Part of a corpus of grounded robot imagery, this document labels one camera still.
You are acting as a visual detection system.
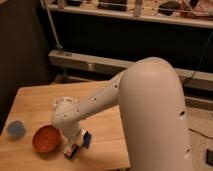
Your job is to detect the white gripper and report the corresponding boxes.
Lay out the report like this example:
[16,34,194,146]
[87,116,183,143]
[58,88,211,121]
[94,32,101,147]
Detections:
[63,129,92,158]

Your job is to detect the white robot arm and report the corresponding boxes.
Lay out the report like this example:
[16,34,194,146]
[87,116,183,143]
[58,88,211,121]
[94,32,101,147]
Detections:
[52,57,193,171]

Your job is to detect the orange bowl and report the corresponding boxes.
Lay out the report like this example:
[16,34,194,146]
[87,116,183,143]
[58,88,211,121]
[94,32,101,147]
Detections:
[32,125,61,153]

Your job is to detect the black box on floor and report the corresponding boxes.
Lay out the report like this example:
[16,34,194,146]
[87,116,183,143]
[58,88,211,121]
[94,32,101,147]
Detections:
[206,149,213,166]

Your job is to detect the white shelf rack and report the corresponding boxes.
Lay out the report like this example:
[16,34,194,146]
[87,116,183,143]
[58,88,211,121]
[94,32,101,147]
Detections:
[40,0,213,111]

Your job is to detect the black cable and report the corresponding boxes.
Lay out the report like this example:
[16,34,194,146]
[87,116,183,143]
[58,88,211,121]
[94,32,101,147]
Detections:
[182,31,213,88]

